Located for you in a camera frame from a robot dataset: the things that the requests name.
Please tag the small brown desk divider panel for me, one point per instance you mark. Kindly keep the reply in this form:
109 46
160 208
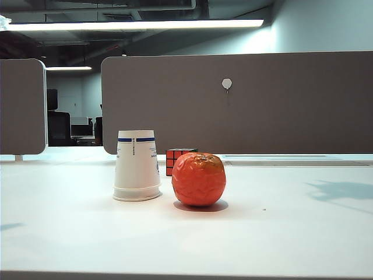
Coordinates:
20 108

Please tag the dark computer monitor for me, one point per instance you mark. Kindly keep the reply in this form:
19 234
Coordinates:
82 130

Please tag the short ceiling strip light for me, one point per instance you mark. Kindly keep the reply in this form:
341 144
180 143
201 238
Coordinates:
68 68

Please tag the long ceiling strip light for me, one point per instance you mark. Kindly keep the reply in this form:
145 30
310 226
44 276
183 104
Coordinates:
137 24

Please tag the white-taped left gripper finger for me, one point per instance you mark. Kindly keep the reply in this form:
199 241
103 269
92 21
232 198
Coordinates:
3 21

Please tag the white paper cup blue stripe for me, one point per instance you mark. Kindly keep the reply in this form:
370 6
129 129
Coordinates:
134 194
135 163

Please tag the wrinkled orange fruit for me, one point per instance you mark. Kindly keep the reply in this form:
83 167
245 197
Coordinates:
198 182

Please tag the black office chair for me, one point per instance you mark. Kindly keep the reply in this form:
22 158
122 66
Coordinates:
59 128

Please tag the Rubik's cube black frame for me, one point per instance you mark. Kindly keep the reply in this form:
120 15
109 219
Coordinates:
171 160

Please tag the white round adhesive hook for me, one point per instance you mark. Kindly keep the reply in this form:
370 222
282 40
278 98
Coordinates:
227 83

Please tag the large brown desk divider panel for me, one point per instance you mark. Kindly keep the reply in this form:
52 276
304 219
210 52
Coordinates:
233 116

